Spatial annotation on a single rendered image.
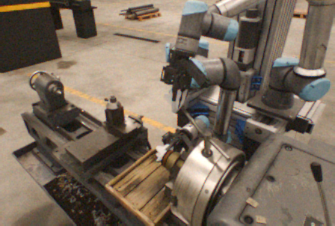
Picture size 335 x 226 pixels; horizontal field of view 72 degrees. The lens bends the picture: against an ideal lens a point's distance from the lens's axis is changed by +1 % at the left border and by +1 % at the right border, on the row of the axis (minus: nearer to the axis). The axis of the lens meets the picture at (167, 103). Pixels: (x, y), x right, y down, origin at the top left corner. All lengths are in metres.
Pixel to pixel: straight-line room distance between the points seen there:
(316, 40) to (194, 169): 0.64
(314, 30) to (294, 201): 0.60
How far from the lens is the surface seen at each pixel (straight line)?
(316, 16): 0.99
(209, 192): 0.74
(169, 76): 0.77
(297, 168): 0.79
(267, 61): 1.39
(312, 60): 1.05
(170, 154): 0.94
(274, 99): 1.22
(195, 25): 0.74
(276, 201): 0.68
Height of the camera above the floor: 1.76
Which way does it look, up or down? 31 degrees down
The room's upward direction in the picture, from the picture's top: straight up
